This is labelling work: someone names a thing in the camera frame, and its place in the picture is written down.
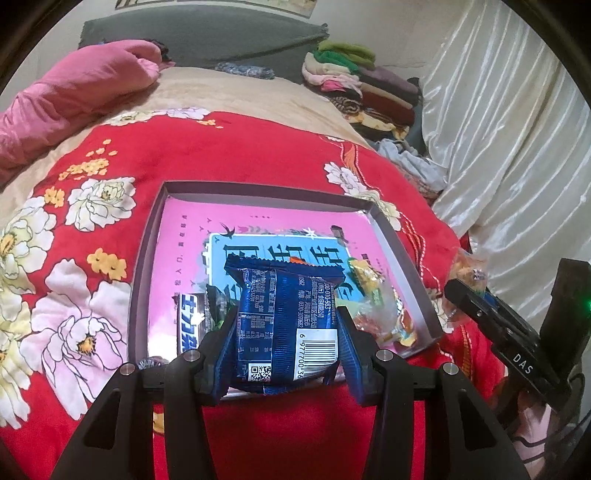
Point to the yellow snack packet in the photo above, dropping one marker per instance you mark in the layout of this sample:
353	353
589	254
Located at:
408	337

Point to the pink quilt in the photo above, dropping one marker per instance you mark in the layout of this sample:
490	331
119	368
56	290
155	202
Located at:
69	92

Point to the white satin curtain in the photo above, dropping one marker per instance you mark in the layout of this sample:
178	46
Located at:
508	115

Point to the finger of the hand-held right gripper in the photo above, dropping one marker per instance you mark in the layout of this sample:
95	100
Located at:
471	307
496	302

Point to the clear zip bag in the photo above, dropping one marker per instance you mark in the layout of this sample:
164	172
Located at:
385	309

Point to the pink book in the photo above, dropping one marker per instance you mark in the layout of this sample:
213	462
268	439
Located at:
184	240

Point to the loose light cloth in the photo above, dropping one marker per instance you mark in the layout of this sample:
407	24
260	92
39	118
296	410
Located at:
406	159

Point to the pile of folded clothes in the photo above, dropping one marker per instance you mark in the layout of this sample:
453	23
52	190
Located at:
378	87

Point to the clear packet brown snack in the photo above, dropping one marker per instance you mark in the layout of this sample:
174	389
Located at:
466	267

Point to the blue patterned cloth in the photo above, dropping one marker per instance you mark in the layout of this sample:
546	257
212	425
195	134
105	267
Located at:
244	69

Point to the red floral blanket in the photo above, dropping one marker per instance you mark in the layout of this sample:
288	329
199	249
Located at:
277	152

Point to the grey shallow box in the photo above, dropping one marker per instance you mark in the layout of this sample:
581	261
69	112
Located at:
145	277

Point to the grey headboard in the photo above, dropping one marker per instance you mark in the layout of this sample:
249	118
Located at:
207	37

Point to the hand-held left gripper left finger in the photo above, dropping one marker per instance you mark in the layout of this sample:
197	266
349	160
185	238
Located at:
221	364

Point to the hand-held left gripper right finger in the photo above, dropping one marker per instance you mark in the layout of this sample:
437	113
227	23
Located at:
353	364

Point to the blue snack packet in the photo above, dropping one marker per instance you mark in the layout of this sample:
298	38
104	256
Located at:
277	314

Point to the black white bar packet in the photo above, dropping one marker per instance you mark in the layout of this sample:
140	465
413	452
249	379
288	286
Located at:
191	327

